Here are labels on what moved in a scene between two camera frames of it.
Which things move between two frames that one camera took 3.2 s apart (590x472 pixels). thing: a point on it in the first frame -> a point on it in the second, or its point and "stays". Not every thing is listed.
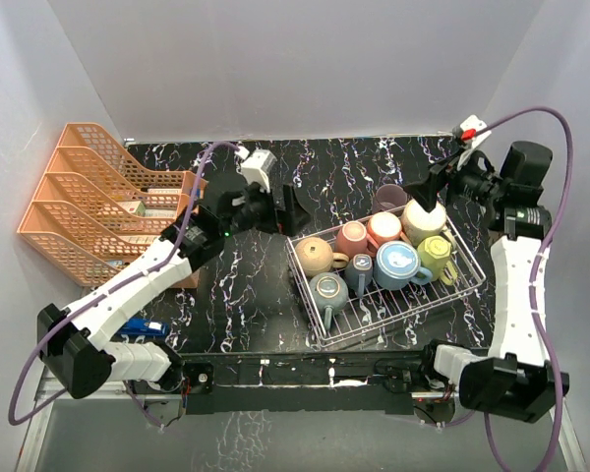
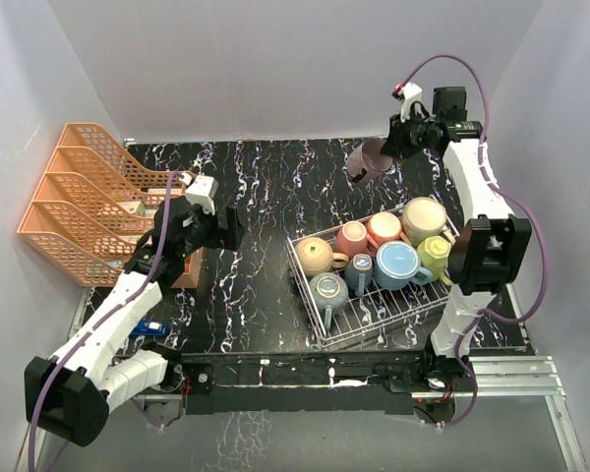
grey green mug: (329, 293) stays
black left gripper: (295, 215) -> (229, 236)
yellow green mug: (434, 254) stays
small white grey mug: (359, 272) stays
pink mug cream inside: (353, 239) stays
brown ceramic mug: (317, 257) stays
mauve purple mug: (387, 198) -> (368, 162)
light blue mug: (397, 266) stays
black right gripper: (425, 190) -> (395, 145)
